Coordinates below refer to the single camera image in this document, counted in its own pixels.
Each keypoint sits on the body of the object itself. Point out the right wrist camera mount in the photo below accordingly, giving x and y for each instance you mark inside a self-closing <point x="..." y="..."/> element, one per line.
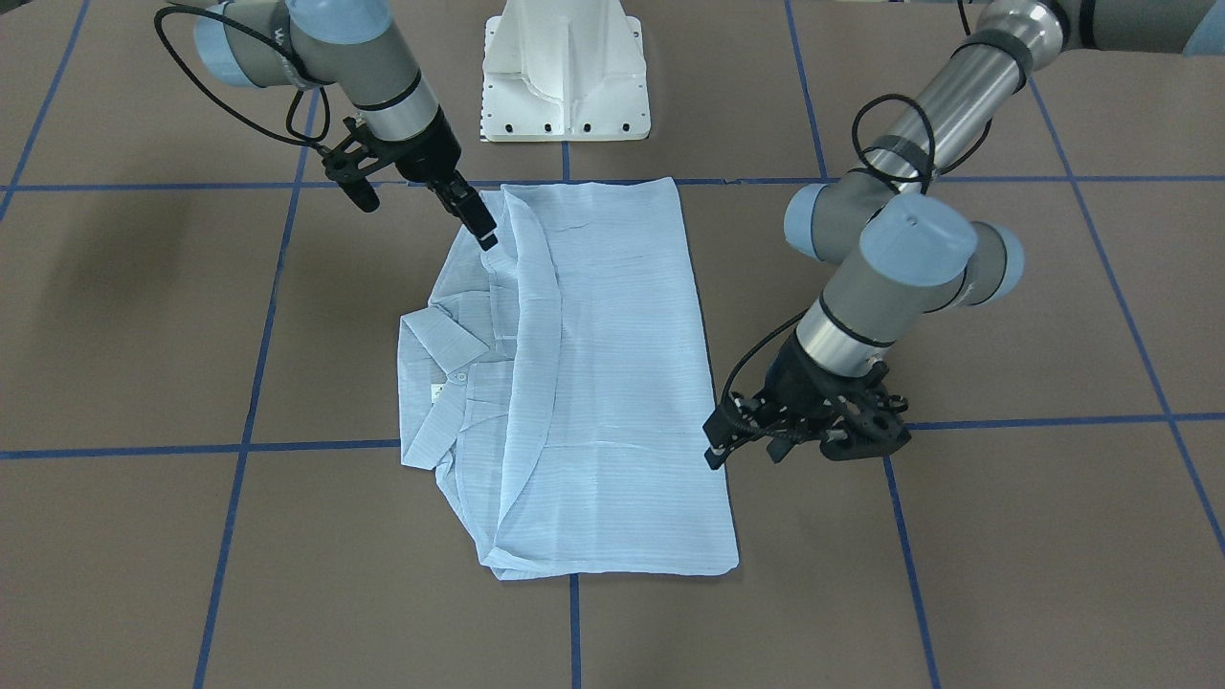
<point x="343" y="164"/>

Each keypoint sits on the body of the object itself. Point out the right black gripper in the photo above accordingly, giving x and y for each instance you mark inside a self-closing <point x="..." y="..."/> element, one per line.
<point x="428" y="152"/>

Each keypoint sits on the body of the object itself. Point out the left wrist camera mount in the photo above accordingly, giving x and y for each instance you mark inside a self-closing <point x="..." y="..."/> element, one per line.
<point x="867" y="418"/>

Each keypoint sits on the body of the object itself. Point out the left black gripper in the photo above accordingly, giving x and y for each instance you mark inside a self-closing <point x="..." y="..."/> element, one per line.
<point x="800" y="376"/>

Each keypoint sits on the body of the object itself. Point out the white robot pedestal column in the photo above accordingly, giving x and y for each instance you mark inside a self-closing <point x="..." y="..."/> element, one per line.
<point x="564" y="72"/>

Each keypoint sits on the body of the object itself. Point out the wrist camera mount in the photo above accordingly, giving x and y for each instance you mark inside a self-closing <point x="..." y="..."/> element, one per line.
<point x="867" y="418"/>
<point x="343" y="164"/>

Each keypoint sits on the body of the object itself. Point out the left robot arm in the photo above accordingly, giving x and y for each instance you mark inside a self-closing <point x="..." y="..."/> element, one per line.
<point x="898" y="253"/>

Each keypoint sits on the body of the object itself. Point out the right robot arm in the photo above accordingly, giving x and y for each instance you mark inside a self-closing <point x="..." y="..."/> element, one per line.
<point x="355" y="46"/>

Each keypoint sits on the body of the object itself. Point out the light blue button shirt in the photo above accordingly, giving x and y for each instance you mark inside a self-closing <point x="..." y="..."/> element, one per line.
<point x="556" y="387"/>

